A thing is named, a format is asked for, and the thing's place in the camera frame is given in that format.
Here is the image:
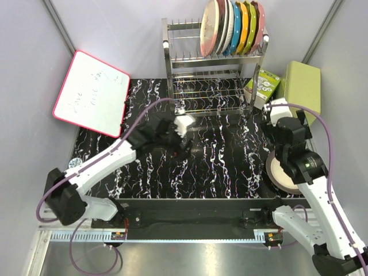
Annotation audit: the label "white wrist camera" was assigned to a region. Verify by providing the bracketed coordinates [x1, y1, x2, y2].
[174, 114, 195, 138]
[262, 98, 293, 127]

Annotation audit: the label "pink framed whiteboard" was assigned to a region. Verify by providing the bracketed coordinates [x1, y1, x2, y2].
[52, 51, 130, 138]

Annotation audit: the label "floral plate orange rim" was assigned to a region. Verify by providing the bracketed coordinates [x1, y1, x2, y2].
[217, 1, 235, 55]

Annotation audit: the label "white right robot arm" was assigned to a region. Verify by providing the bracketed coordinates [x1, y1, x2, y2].
[261, 98, 367, 275]

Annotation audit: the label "pink dotted plate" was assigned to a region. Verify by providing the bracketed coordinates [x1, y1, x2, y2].
[250, 1, 265, 53]

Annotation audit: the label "dark rimmed cream plate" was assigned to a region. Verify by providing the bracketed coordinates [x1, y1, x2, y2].
[265, 150, 301, 194]

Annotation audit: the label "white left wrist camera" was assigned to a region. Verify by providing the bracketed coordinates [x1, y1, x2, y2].
[174, 114, 195, 138]

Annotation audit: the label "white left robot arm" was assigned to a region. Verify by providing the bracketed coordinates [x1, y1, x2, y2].
[44, 114, 194, 228]

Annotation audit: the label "green cardboard box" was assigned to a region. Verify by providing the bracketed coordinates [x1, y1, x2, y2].
[276, 61, 321, 115]

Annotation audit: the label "pink cream tree plate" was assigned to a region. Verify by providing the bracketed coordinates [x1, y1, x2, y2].
[200, 0, 220, 57]

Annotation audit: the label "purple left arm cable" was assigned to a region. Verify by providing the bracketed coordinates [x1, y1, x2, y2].
[35, 97, 177, 274]

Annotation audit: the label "red teal glazed plate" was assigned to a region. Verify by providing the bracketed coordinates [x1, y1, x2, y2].
[214, 0, 229, 55]

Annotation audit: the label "orange dotted plate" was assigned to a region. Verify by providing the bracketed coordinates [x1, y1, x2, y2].
[235, 1, 249, 55]

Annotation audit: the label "steel dish rack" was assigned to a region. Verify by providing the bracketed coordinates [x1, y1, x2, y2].
[162, 18, 269, 117]

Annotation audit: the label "green dotted plate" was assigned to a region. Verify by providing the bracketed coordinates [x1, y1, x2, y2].
[243, 1, 257, 55]

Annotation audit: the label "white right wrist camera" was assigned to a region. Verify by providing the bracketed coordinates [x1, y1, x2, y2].
[262, 98, 293, 127]

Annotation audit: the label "blue dotted plate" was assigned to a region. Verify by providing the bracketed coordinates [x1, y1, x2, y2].
[224, 2, 242, 56]

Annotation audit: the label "green printed plate box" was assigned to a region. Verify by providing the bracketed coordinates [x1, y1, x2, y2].
[254, 69, 281, 109]

